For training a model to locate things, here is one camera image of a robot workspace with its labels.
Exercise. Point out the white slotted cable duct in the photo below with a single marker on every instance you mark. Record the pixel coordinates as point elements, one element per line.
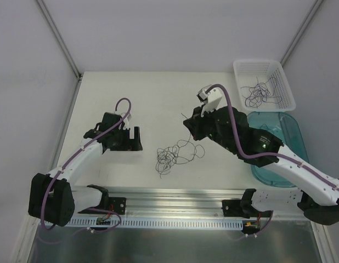
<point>157,223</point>

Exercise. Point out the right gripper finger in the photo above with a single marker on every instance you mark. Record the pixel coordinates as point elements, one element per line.
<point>199,132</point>
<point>194,122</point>

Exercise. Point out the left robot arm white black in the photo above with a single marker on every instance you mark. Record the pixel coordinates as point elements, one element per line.
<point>52,195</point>

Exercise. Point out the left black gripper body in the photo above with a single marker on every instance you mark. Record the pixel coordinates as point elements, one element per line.
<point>132,143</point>

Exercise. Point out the aluminium mounting rail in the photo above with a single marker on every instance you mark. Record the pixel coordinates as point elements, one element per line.
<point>188,195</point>

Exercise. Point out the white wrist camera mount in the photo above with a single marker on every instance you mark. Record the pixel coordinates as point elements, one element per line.
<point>210,97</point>
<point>125,124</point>

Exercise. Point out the teal transparent plastic tray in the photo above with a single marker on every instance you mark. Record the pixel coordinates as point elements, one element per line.
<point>286,128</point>

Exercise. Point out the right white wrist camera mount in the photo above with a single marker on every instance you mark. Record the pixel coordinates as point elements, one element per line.
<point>210,97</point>

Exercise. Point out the left aluminium frame post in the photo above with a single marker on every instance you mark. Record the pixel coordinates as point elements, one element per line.
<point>58,38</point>

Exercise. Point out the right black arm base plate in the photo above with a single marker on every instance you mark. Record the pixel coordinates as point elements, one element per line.
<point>243,209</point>

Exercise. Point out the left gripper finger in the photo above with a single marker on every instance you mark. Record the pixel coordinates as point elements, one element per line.
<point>134,145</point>
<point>136,133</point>

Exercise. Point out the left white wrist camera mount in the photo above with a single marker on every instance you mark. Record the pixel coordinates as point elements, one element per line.
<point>125,124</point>

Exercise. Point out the white perforated plastic basket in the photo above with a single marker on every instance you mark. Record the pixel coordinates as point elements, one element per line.
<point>263,86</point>

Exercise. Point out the aluminium frame post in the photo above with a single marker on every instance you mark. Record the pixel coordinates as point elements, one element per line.
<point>58,38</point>
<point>302,30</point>

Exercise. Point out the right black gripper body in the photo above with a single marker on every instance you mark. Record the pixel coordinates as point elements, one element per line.
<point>200,120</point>

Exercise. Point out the right aluminium frame post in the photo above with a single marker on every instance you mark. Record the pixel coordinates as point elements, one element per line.
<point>302,30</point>

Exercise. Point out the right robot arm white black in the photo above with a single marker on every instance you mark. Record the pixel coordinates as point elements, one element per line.
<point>316,195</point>

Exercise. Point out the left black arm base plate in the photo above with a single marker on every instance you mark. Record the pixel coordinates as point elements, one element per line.
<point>114,204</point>

